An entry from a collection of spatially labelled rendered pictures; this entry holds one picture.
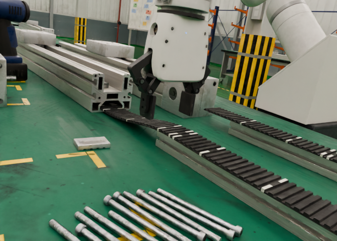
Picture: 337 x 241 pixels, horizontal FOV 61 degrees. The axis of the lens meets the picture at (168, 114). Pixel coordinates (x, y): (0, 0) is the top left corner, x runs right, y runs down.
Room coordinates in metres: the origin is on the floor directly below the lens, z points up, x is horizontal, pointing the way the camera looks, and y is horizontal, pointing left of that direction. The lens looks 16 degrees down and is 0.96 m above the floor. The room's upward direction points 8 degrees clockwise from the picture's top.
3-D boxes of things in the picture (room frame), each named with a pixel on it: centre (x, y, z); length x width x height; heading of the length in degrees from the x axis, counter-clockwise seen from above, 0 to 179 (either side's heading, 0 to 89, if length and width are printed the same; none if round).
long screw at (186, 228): (0.26, -0.01, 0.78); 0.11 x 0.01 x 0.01; 55
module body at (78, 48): (1.04, 0.24, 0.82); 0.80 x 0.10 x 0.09; 40
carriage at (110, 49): (1.04, 0.24, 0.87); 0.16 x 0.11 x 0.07; 40
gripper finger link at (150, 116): (0.43, 0.04, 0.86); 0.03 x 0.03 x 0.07; 40
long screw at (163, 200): (0.27, -0.04, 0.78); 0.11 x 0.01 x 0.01; 56
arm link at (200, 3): (0.47, 0.00, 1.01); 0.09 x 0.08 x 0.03; 130
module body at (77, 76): (0.92, 0.39, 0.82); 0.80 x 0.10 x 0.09; 40
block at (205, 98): (0.71, -0.05, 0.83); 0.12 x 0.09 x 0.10; 130
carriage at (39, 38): (1.11, 0.55, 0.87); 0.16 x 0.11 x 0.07; 40
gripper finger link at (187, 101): (0.50, -0.04, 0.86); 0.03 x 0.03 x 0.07; 40
